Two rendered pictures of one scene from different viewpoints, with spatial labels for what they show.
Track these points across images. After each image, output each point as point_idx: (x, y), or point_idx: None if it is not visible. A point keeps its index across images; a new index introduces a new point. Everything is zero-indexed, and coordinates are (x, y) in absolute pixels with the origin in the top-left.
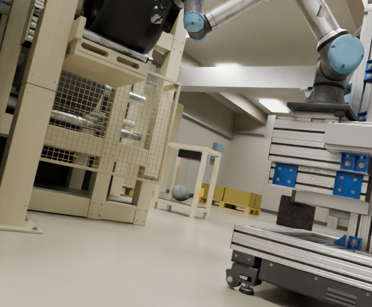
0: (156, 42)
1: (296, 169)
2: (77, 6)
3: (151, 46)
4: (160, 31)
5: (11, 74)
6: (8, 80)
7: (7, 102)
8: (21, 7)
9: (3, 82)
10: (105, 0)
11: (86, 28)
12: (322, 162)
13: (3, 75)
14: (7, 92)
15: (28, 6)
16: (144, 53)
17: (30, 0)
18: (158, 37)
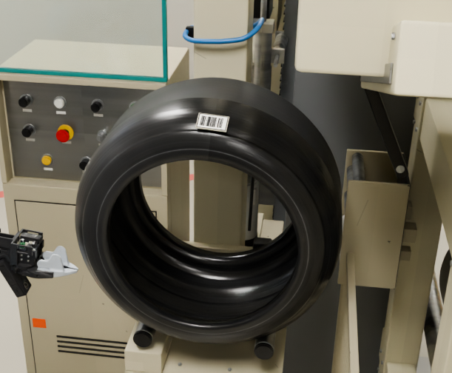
0: (128, 312)
1: None
2: (195, 216)
3: (131, 316)
4: (104, 291)
5: (392, 299)
6: (390, 308)
7: (386, 345)
8: (408, 175)
9: (389, 309)
10: (154, 215)
11: (267, 247)
12: None
13: (390, 298)
14: (388, 329)
15: (410, 174)
16: (147, 326)
17: (412, 163)
18: (115, 302)
